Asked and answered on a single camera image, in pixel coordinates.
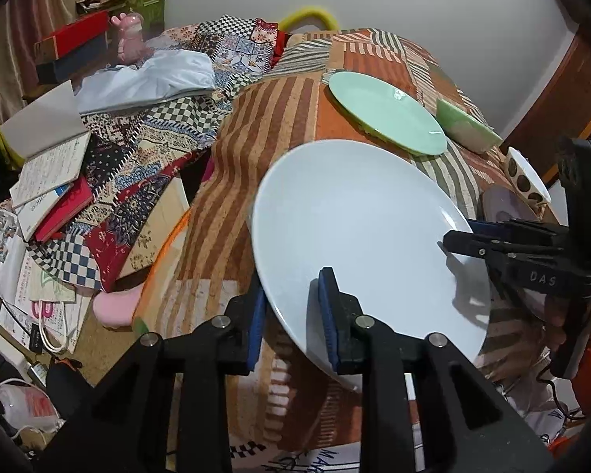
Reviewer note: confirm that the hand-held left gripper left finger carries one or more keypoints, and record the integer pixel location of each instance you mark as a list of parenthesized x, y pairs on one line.
[(256, 327)]

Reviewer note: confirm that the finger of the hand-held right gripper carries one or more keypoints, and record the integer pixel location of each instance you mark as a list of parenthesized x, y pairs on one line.
[(497, 249), (517, 229)]

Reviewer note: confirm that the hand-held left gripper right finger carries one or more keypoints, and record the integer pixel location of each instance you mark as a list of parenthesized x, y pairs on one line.
[(326, 315)]

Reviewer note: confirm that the white plate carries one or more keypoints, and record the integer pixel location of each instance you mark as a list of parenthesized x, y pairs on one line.
[(364, 217)]

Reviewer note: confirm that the green bowl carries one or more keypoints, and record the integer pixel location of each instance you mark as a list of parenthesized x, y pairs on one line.
[(465, 128)]

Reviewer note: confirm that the green plate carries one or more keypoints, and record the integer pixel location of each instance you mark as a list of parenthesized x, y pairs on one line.
[(384, 108)]

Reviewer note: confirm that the person's right hand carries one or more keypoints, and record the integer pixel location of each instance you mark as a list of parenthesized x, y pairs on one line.
[(554, 322)]

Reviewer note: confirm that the brown spotted white bowl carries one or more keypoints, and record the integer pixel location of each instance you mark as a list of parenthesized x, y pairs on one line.
[(522, 177)]

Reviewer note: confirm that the brown wooden door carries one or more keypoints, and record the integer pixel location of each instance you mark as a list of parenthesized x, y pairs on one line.
[(566, 88)]

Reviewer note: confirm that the white printed sheet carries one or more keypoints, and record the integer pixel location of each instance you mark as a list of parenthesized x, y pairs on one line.
[(295, 460)]

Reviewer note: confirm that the cream floral board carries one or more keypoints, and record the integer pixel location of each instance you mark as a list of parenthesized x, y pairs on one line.
[(157, 226)]

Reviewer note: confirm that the orange striped patchwork blanket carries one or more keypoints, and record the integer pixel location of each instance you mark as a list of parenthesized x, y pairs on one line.
[(276, 118)]

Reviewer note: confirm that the white paper bag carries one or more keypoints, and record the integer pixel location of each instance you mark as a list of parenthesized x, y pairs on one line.
[(54, 300)]

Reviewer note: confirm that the checkered patchwork cloth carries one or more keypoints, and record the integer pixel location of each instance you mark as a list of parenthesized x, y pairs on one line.
[(143, 157)]

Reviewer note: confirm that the red book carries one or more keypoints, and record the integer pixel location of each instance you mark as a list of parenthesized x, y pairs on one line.
[(66, 209)]

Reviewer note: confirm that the white plastic bag red print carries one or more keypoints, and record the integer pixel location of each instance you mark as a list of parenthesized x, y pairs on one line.
[(29, 401)]

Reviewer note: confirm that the white book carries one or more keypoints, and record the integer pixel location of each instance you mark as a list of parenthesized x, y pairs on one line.
[(34, 212)]

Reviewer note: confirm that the white power strip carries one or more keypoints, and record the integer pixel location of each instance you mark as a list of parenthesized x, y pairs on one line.
[(0, 352)]

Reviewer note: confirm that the open notebook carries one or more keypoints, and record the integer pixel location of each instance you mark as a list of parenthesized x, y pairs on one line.
[(49, 157)]

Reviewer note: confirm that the grey plastic bag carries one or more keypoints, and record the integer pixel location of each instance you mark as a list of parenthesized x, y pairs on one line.
[(162, 76)]

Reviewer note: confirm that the pink figurine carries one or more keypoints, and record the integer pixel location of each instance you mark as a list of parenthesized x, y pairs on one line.
[(130, 39)]

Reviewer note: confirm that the dark blue box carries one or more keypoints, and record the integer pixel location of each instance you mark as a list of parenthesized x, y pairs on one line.
[(71, 66)]

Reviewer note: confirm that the green box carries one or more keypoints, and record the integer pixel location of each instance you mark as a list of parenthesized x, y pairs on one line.
[(150, 12)]

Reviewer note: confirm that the red box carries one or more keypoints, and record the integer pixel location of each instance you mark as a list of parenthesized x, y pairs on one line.
[(74, 34)]

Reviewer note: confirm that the striped curtain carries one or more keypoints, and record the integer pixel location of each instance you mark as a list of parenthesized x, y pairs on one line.
[(24, 19)]

